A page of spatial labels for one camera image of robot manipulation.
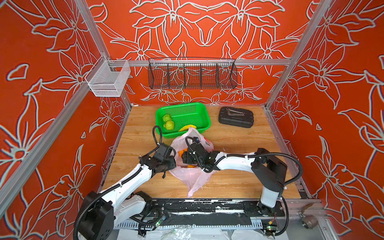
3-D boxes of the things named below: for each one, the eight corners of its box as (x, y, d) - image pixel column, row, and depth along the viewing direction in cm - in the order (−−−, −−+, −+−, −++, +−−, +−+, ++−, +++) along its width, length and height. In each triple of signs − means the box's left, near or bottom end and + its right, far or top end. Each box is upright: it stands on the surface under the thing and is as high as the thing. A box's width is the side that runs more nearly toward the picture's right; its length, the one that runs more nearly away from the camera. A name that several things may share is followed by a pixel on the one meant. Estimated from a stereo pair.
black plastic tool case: (218, 124, 109) (219, 118, 104) (219, 112, 117) (220, 105, 112) (251, 129, 106) (254, 123, 101) (250, 116, 114) (253, 110, 109)
